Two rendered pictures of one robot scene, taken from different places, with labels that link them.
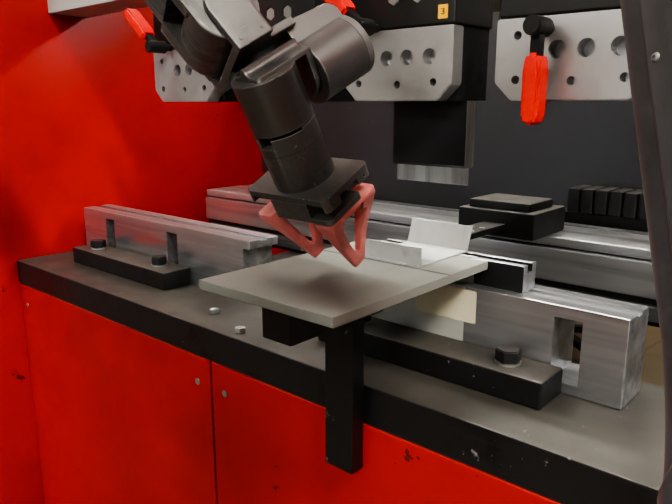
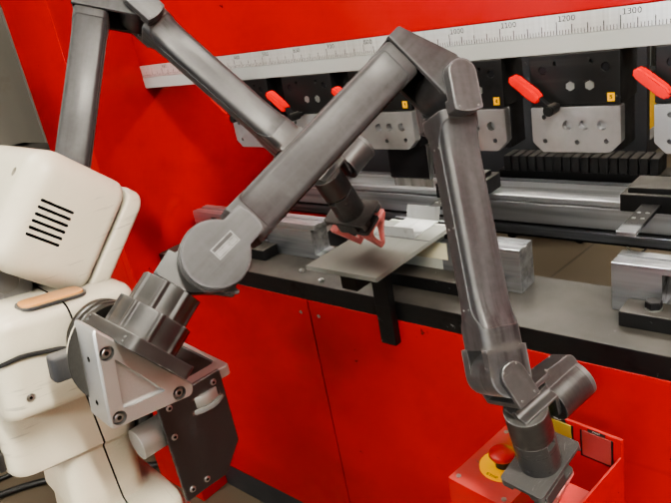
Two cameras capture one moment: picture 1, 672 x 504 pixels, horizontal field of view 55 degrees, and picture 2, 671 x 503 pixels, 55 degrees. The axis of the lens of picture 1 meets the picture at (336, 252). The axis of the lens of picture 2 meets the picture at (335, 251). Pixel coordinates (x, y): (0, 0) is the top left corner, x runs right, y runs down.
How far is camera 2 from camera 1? 67 cm
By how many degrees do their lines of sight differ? 9
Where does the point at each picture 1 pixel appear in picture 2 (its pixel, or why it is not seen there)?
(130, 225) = not seen: hidden behind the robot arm
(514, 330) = not seen: hidden behind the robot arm
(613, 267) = (527, 209)
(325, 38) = (350, 151)
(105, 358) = (236, 306)
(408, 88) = (392, 143)
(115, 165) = (203, 176)
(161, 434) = (282, 344)
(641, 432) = (528, 302)
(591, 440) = not seen: hidden behind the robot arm
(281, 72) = (335, 175)
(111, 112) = (194, 141)
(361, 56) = (368, 154)
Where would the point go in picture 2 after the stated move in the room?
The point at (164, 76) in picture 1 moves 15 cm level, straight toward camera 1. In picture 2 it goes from (242, 132) to (250, 141)
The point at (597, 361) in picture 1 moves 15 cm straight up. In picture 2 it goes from (507, 271) to (501, 202)
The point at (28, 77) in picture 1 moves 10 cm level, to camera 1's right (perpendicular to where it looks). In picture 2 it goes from (142, 134) to (176, 128)
